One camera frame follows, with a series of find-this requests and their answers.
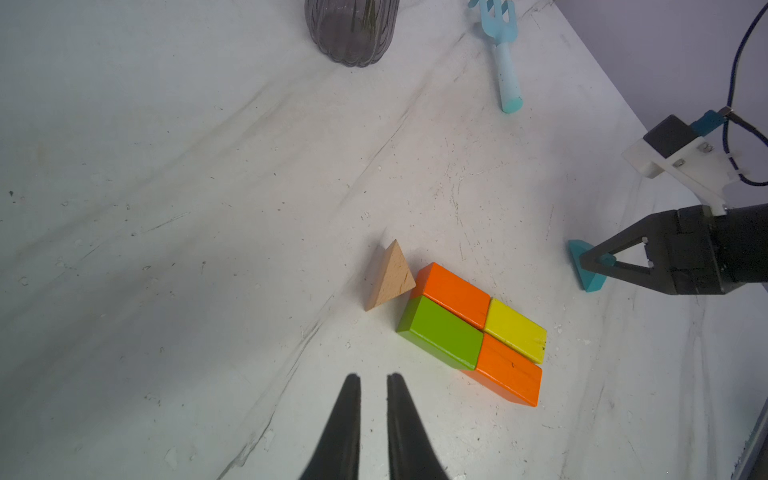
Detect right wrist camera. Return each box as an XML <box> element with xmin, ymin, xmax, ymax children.
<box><xmin>623</xmin><ymin>107</ymin><xmax>765</xmax><ymax>215</ymax></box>

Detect teal block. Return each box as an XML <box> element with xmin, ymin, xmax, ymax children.
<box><xmin>567</xmin><ymin>239</ymin><xmax>616</xmax><ymax>294</ymax></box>

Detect yellow rectangular block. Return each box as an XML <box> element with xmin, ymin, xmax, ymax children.
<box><xmin>484</xmin><ymin>298</ymin><xmax>547</xmax><ymax>365</ymax></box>

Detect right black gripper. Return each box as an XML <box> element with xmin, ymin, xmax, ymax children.
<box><xmin>579</xmin><ymin>204</ymin><xmax>767</xmax><ymax>295</ymax></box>

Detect dark ribbed glass vase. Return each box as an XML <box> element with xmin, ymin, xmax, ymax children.
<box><xmin>304</xmin><ymin>0</ymin><xmax>400</xmax><ymax>67</ymax></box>

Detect light blue toy fork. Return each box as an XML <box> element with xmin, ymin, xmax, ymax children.
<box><xmin>468</xmin><ymin>0</ymin><xmax>523</xmax><ymax>114</ymax></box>

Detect green rectangular block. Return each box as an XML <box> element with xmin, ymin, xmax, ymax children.
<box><xmin>396</xmin><ymin>296</ymin><xmax>483</xmax><ymax>371</ymax></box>

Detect tan wooden triangle block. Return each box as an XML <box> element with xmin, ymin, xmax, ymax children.
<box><xmin>365</xmin><ymin>240</ymin><xmax>416</xmax><ymax>311</ymax></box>

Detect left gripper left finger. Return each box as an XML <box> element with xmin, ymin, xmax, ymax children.
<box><xmin>300</xmin><ymin>373</ymin><xmax>361</xmax><ymax>480</ymax></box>

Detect orange block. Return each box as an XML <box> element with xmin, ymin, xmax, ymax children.
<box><xmin>464</xmin><ymin>333</ymin><xmax>542</xmax><ymax>408</ymax></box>
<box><xmin>410</xmin><ymin>262</ymin><xmax>491</xmax><ymax>330</ymax></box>

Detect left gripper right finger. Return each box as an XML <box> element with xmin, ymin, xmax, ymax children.
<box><xmin>387</xmin><ymin>373</ymin><xmax>448</xmax><ymax>480</ymax></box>

